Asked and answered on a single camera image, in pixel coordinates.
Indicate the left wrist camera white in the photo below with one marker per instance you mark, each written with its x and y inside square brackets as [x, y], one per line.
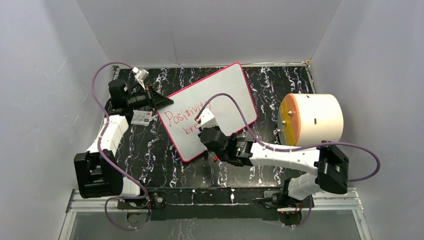
[140, 75]

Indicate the pink framed whiteboard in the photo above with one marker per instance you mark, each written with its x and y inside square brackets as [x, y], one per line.
[225, 92]

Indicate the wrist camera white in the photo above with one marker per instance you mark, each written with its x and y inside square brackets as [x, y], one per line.
[206, 119]
[140, 75]

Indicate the aluminium frame rail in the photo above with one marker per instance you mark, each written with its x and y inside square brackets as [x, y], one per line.
[352, 198]

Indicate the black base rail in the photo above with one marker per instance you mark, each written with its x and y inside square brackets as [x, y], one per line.
[266, 203]

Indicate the white cylinder orange end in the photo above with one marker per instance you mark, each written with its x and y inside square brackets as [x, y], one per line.
[305, 119]

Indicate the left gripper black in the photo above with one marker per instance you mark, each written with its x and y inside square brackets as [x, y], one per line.
[155, 101]

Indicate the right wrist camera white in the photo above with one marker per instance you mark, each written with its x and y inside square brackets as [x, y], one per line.
[206, 119]

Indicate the white printed card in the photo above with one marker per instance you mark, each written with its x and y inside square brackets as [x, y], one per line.
[141, 118]

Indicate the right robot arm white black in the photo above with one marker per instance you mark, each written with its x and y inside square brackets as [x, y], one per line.
[325, 168]

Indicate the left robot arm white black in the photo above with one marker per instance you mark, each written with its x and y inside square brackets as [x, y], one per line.
[97, 171]

